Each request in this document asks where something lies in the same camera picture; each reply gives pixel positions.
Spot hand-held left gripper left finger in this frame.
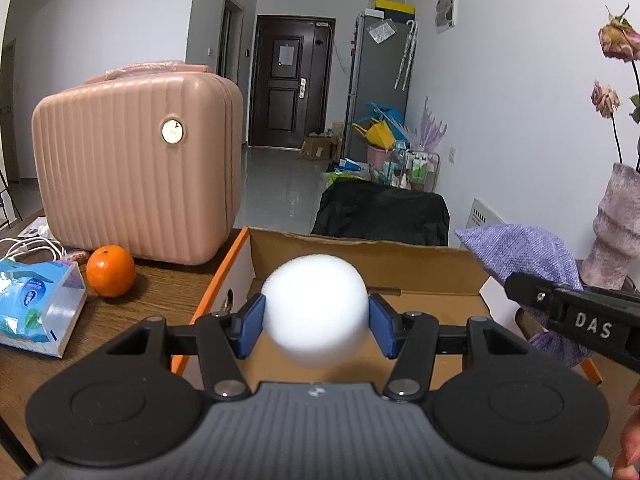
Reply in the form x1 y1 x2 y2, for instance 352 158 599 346
102 292 267 403

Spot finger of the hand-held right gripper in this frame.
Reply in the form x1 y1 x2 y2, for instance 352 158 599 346
504 272 640 373

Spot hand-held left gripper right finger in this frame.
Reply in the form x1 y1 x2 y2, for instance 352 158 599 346
367 293 531 403

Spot white foam ball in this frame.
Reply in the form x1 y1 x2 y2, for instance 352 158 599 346
261 255 371 368

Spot red printed cardboard box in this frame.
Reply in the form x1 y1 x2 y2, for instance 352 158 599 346
171 226 603 391

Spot purple woven fabric pouch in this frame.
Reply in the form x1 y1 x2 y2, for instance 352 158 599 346
455 224 593 368

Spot blue soft tissue pack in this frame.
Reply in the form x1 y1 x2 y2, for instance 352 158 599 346
0 258 88 359

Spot person's right hand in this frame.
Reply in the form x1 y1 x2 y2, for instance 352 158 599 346
612 382 640 480

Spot mauve textured vase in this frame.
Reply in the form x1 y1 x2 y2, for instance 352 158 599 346
580 162 640 291

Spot black chair backrest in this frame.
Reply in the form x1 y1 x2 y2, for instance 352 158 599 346
311 177 451 247

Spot white radiator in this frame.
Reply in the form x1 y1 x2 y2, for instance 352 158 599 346
465 197 508 233

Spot orange fruit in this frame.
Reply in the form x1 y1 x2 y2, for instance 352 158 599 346
86 245 137 298

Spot pink bucket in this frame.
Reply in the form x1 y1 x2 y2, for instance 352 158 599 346
366 144 396 166

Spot brown cardboard carton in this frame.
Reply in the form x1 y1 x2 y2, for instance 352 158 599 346
298 135 337 162

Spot pink ribbed suitcase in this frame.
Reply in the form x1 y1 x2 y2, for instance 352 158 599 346
31 62 244 267

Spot purple feather decoration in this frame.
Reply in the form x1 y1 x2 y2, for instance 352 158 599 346
400 96 448 153

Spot dark brown door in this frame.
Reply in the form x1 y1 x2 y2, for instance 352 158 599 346
248 15 336 150

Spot white booklet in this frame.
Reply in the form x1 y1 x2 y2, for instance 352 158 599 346
17 216 48 238

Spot grey refrigerator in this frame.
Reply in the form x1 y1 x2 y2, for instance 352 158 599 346
342 12 420 166

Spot clear white umbrella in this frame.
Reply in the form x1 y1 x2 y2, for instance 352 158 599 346
394 20 418 92

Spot dried pink roses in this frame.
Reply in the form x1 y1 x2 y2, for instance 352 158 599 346
590 4 640 171

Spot clear plastic bag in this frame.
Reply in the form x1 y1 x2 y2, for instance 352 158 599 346
367 19 397 43

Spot yellow box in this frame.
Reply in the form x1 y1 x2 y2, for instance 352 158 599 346
375 0 417 17

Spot wire cart with bottles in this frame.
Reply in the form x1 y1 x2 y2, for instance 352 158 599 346
382 142 441 192

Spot white cable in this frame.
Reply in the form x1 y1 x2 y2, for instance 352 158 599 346
0 237 68 263

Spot white wall panel box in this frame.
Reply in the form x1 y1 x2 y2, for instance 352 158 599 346
434 0 459 35

